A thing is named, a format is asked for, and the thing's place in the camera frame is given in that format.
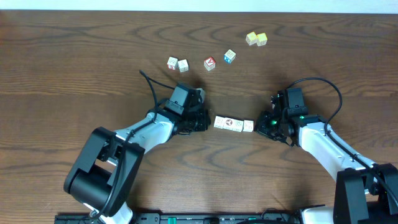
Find white block red side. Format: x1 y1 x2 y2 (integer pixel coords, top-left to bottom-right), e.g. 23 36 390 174
167 57 178 70

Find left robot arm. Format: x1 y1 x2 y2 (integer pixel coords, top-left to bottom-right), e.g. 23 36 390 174
63 83 211 223

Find block with red emblem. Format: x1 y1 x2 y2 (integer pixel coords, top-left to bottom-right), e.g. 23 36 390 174
223 118 235 130

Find plain white block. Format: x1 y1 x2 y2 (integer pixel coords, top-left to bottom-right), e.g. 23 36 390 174
177 59 189 72

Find bright yellow block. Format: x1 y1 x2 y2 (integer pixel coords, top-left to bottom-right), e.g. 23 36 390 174
256 32 268 47

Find blue and white block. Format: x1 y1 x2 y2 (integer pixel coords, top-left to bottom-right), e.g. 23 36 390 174
224 49 236 63

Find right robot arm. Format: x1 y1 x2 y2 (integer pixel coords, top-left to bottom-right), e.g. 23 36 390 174
254 88 397 223

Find pale yellow block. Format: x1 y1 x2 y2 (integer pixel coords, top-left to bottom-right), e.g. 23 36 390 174
246 32 257 45

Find red letter A block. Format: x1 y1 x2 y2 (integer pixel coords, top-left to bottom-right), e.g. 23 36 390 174
204 57 216 71

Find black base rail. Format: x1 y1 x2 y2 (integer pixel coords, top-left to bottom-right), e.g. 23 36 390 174
54 212 301 224

